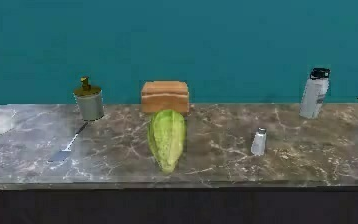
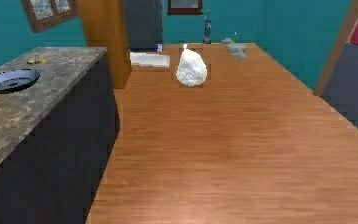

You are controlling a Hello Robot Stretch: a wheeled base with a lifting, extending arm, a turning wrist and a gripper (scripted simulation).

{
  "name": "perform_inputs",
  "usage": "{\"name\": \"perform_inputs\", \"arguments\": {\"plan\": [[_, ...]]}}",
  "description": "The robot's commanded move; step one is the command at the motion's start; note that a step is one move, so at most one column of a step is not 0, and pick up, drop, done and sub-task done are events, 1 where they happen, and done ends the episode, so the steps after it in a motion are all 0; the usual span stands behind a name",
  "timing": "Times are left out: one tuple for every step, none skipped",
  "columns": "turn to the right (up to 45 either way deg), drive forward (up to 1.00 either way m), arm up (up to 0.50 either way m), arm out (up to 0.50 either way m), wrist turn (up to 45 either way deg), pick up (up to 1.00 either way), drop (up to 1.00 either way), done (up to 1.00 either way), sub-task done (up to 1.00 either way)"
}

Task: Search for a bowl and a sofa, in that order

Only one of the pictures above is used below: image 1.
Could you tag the green lettuce head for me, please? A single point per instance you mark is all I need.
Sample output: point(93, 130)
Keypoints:
point(167, 140)

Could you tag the white salt shaker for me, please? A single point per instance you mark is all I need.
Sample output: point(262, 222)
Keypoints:
point(259, 142)

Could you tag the white bottle black cap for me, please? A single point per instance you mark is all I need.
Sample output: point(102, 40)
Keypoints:
point(314, 95)

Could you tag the dark marble-top kitchen counter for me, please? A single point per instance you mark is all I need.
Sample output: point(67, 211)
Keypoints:
point(220, 156)

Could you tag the silver spatula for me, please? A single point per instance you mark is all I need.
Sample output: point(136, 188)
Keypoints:
point(67, 147)

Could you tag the brown bread loaf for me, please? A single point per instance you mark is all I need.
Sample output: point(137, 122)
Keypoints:
point(164, 97)

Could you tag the grey soap dispenser brass pump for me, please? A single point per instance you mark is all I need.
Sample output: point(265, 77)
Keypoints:
point(89, 103)

